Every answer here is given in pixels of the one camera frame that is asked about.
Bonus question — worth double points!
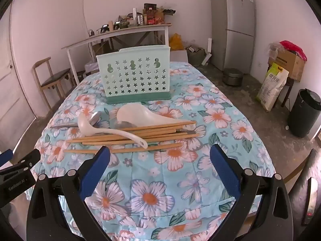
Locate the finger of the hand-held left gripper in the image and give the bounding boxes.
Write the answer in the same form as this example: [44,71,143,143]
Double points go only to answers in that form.
[0,149,13,168]
[0,149,41,176]

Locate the black trash bin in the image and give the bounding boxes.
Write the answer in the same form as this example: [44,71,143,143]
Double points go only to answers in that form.
[287,88,321,138]

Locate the white flat board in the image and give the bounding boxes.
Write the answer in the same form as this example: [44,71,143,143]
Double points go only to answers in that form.
[202,38,213,66]

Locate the pile of wooden chopsticks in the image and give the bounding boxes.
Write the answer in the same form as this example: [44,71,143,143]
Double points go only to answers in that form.
[64,120,200,154]

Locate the wall cable with charger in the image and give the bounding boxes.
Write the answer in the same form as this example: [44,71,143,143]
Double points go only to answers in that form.
[81,0,95,37]

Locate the cardboard box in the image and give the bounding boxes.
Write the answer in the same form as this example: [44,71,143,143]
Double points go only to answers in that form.
[268,48,306,82]

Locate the wooden chair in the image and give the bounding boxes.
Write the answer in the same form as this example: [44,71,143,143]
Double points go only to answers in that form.
[33,57,76,111]

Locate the red plastic bag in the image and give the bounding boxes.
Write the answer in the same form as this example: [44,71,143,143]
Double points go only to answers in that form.
[279,40,308,61]

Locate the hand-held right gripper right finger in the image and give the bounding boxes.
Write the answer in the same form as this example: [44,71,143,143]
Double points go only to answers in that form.
[209,144,294,241]

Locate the metal pot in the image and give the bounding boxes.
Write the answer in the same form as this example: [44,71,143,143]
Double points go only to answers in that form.
[223,68,244,86]

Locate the silver refrigerator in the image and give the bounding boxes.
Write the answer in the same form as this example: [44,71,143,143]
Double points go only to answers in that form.
[210,0,257,74]

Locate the mint green utensil holder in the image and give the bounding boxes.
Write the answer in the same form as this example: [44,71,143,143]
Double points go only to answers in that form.
[97,45,173,104]

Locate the white and green rice bag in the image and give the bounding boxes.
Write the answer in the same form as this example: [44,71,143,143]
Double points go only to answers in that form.
[256,63,289,112]

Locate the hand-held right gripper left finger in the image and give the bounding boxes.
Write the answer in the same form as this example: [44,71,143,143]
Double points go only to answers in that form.
[26,146,118,241]

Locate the dark wooden stool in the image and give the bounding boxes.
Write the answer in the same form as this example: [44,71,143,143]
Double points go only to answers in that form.
[276,77,296,108]

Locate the white rice paddle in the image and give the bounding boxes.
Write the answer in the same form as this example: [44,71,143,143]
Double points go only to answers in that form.
[117,103,186,131]

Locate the long white table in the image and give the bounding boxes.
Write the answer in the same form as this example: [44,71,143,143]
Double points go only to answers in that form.
[61,23,172,86]

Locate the white box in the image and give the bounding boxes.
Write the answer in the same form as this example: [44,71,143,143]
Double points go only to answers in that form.
[171,50,188,63]

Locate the floral blue blanket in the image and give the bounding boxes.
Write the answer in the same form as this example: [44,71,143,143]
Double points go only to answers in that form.
[33,61,275,241]

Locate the white door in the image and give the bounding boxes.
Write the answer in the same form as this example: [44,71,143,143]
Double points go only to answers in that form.
[0,2,37,151]

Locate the white plastic bag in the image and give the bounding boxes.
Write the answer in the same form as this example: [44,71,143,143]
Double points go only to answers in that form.
[85,61,99,74]

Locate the yellow plastic bag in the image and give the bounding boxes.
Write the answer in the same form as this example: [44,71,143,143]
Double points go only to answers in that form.
[169,33,185,51]

